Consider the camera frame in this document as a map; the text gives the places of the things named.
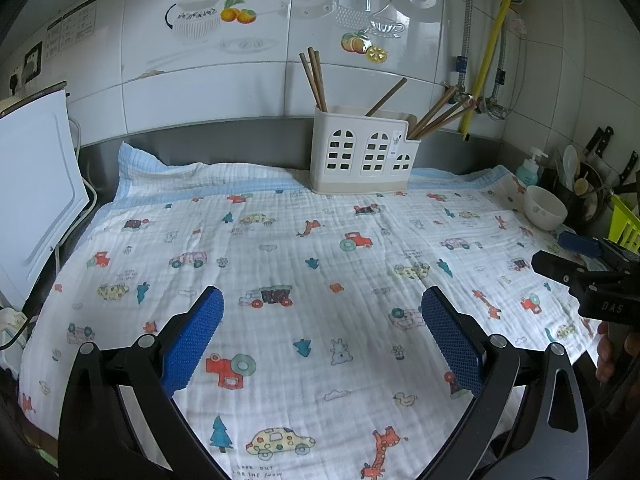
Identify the metal water valve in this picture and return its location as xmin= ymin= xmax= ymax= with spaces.
xmin=479 ymin=95 xmax=509 ymax=121
xmin=442 ymin=80 xmax=481 ymax=109

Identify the braided metal hose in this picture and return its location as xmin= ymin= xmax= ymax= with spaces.
xmin=492 ymin=25 xmax=509 ymax=102
xmin=457 ymin=0 xmax=476 ymax=81

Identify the black wall socket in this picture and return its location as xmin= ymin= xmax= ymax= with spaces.
xmin=23 ymin=42 xmax=44 ymax=81

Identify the yellow-green plastic rack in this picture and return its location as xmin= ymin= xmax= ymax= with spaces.
xmin=607 ymin=194 xmax=640 ymax=254

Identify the wall notice sticker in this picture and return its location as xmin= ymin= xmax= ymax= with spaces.
xmin=44 ymin=0 xmax=99 ymax=59

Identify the white ceramic bowl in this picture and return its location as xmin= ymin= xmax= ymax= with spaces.
xmin=523 ymin=184 xmax=570 ymax=231

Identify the black handled kitchen knife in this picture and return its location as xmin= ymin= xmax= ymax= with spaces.
xmin=584 ymin=125 xmax=615 ymax=161
xmin=617 ymin=149 xmax=640 ymax=186

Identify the black utensil container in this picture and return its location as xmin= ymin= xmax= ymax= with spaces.
xmin=542 ymin=167 xmax=596 ymax=226

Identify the wooden chopstick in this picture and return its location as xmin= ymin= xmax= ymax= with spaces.
xmin=307 ymin=48 xmax=327 ymax=112
xmin=413 ymin=93 xmax=468 ymax=139
xmin=417 ymin=99 xmax=477 ymax=140
xmin=364 ymin=77 xmax=408 ymax=118
xmin=313 ymin=49 xmax=330 ymax=112
xmin=407 ymin=86 xmax=459 ymax=137
xmin=423 ymin=107 xmax=475 ymax=140
xmin=298 ymin=51 xmax=324 ymax=113

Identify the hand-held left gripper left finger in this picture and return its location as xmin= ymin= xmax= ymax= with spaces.
xmin=57 ymin=285 xmax=231 ymax=480

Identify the white power cable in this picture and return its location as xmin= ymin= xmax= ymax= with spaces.
xmin=67 ymin=115 xmax=99 ymax=221

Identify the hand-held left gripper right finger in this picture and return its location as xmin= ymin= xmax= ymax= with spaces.
xmin=414 ymin=285 xmax=591 ymax=480

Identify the teal soap pump bottle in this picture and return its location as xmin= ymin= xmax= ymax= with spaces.
xmin=514 ymin=146 xmax=550 ymax=187

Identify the white plastic chopstick holder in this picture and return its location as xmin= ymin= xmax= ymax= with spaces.
xmin=308 ymin=104 xmax=421 ymax=197

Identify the yellow gas hose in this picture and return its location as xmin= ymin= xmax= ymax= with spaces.
xmin=459 ymin=0 xmax=516 ymax=142

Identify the printed white blanket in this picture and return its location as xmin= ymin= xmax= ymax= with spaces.
xmin=17 ymin=142 xmax=609 ymax=480

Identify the person's right hand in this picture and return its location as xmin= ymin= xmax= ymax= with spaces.
xmin=595 ymin=320 xmax=617 ymax=384

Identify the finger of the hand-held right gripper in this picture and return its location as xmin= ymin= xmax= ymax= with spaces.
xmin=531 ymin=251 xmax=627 ymax=286
xmin=557 ymin=231 xmax=640 ymax=271

